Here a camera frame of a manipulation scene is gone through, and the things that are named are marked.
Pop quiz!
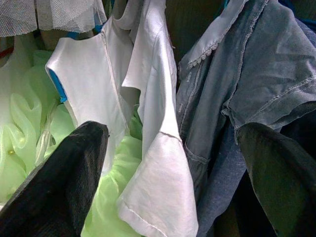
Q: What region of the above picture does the blue denim dress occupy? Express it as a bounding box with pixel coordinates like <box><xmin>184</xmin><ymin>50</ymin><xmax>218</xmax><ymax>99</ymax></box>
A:
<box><xmin>177</xmin><ymin>0</ymin><xmax>316</xmax><ymax>237</ymax></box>

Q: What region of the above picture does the green tulle dress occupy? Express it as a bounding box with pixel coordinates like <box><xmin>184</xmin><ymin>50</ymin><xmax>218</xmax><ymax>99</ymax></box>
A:
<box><xmin>0</xmin><ymin>49</ymin><xmax>146</xmax><ymax>237</ymax></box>

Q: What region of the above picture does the blue clothes hanger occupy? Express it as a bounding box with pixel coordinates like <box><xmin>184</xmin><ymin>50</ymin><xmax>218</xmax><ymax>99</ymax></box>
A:
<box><xmin>48</xmin><ymin>69</ymin><xmax>68</xmax><ymax>103</ymax></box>

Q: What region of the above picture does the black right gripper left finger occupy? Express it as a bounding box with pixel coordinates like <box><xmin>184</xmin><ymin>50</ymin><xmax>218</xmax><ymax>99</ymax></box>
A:
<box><xmin>0</xmin><ymin>120</ymin><xmax>110</xmax><ymax>237</ymax></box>

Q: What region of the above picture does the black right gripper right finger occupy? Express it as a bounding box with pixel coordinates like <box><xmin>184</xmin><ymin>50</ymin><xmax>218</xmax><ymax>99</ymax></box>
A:
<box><xmin>236</xmin><ymin>122</ymin><xmax>316</xmax><ymax>237</ymax></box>

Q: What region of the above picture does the heathered blue garment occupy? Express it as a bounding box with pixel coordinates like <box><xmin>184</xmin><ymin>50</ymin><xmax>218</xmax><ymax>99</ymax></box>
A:
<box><xmin>197</xmin><ymin>118</ymin><xmax>250</xmax><ymax>237</ymax></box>

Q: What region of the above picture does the white satin sleeveless dress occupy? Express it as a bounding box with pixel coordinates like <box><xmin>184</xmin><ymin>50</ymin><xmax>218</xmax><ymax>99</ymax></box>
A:
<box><xmin>45</xmin><ymin>14</ymin><xmax>139</xmax><ymax>173</ymax></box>

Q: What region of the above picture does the white short-sleeved shirt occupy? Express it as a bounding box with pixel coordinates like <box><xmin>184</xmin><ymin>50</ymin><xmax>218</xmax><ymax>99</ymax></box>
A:
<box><xmin>116</xmin><ymin>0</ymin><xmax>199</xmax><ymax>237</ymax></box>

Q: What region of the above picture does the white mesh fabric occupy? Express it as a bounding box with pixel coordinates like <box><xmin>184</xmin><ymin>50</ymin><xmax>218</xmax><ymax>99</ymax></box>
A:
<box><xmin>0</xmin><ymin>0</ymin><xmax>108</xmax><ymax>38</ymax></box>

